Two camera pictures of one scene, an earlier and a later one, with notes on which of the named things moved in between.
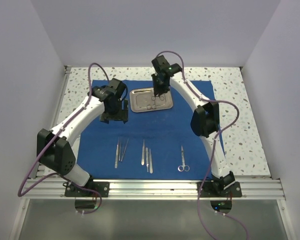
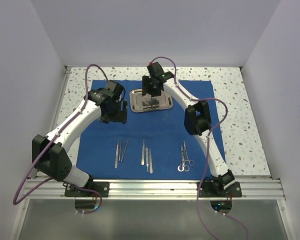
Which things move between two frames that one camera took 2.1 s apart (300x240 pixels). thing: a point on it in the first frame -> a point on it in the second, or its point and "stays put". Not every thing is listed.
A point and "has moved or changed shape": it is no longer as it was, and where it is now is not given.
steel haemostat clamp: x=161 y=97 -> x=186 y=157
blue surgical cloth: x=158 y=142 has moved or changed shape
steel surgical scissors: x=183 y=167 stays put
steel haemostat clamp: x=153 y=106 stays put
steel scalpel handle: x=147 y=158 stays put
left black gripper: x=122 y=115 stays put
